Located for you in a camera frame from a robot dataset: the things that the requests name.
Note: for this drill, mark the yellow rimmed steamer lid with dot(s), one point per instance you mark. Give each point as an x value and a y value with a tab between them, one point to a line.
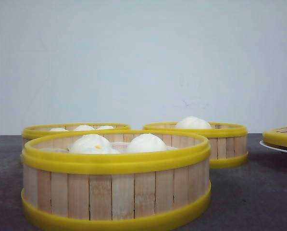
276	136

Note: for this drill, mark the right bun in front basket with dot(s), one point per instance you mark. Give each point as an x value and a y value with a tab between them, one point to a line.
146	143

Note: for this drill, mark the bun in basket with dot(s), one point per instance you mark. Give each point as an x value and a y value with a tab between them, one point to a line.
92	144
192	122
146	143

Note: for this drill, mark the right bun back left basket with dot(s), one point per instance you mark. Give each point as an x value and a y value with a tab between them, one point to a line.
105	127

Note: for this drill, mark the left bun in front basket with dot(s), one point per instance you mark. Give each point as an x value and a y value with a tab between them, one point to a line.
92	144

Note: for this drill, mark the front bamboo steamer basket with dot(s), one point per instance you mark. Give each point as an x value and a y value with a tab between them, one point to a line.
154	191

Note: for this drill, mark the white plate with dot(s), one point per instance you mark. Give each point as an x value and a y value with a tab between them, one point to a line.
282	149

